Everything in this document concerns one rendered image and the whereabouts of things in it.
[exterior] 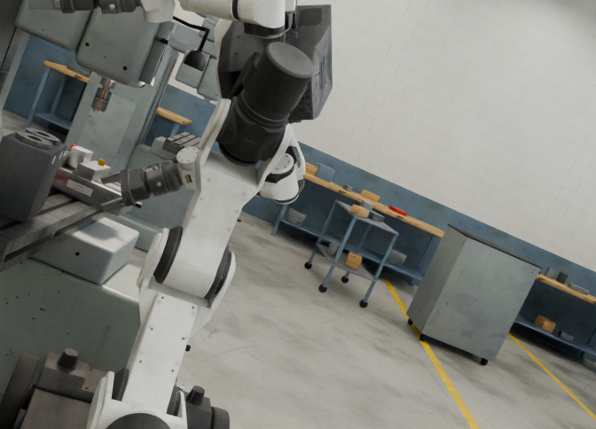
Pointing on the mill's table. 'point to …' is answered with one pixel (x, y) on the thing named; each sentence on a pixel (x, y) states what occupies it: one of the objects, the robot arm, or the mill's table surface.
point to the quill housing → (118, 44)
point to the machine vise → (74, 187)
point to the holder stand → (27, 171)
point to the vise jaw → (90, 170)
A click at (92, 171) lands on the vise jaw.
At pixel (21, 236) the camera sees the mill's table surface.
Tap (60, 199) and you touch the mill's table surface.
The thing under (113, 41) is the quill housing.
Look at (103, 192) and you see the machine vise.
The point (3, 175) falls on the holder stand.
